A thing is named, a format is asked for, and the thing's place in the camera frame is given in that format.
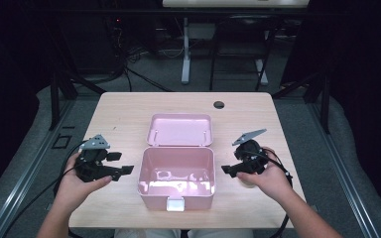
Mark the grey table bracket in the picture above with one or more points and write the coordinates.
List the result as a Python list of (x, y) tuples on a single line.
[(313, 208), (48, 207)]

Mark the aluminium floor rail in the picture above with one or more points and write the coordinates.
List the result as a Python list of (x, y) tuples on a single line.
[(23, 181), (340, 175)]

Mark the black metal chair frame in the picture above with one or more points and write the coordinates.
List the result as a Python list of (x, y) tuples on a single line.
[(264, 49)]

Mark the person's left hand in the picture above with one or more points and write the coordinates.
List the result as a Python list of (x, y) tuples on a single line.
[(72, 191)]

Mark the black cabinet with red light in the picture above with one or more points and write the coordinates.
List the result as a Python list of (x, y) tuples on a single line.
[(86, 43)]

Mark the dark curtain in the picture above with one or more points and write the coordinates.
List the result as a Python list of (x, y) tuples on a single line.
[(6, 82), (367, 82)]

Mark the white desk leg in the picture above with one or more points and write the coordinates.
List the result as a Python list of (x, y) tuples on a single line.
[(262, 72), (186, 56)]

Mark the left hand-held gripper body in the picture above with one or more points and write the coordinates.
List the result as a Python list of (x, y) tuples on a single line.
[(91, 165)]

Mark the black metal stand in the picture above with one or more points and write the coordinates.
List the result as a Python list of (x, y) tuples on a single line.
[(54, 99), (324, 99)]

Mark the person's right hand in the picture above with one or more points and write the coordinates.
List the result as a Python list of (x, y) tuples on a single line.
[(271, 183)]

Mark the pink plastic box with lid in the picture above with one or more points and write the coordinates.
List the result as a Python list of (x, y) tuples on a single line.
[(177, 165)]

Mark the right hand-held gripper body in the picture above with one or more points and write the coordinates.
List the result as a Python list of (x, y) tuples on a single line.
[(251, 158)]

